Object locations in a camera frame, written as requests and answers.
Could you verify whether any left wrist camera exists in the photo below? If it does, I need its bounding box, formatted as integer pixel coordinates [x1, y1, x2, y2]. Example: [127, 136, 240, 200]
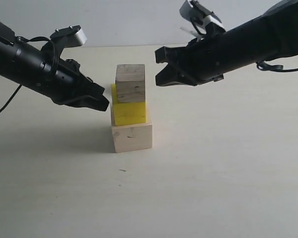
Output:
[50, 25, 87, 48]

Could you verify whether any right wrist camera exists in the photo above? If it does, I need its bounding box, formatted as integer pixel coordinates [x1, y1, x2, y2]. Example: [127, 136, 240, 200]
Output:
[179, 0, 226, 41]

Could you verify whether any large pale wooden cube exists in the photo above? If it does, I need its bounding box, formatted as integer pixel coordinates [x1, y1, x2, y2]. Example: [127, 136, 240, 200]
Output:
[110, 106, 153, 154]

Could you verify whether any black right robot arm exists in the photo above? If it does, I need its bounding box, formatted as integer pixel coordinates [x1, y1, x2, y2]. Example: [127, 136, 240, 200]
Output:
[155, 0, 298, 86]

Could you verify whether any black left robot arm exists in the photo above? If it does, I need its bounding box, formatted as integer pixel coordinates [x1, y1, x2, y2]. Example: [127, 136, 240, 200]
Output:
[0, 22, 109, 112]

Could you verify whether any striped plywood cube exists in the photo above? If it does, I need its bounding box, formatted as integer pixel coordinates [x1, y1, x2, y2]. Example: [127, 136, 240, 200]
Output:
[115, 64, 146, 103]

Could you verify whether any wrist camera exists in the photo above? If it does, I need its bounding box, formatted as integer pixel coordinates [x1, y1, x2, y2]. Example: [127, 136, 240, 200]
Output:
[50, 25, 87, 48]
[179, 0, 226, 41]

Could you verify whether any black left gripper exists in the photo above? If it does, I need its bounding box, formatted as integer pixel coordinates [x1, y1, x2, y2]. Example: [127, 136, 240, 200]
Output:
[41, 59, 109, 112]

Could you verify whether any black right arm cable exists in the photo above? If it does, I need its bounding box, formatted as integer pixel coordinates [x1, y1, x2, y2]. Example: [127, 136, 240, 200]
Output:
[256, 60, 298, 72]

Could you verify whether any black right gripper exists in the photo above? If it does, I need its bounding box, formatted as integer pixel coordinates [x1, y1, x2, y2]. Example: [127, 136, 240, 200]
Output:
[155, 41, 226, 86]

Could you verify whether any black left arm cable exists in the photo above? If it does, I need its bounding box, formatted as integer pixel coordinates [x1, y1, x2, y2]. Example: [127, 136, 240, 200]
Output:
[0, 36, 60, 120]

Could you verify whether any yellow cube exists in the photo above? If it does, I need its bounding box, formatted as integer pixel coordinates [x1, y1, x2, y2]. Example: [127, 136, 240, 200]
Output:
[111, 83, 147, 126]

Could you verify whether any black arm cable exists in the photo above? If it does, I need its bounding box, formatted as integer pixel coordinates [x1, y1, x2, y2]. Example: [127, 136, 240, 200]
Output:
[256, 60, 298, 72]
[0, 36, 60, 120]

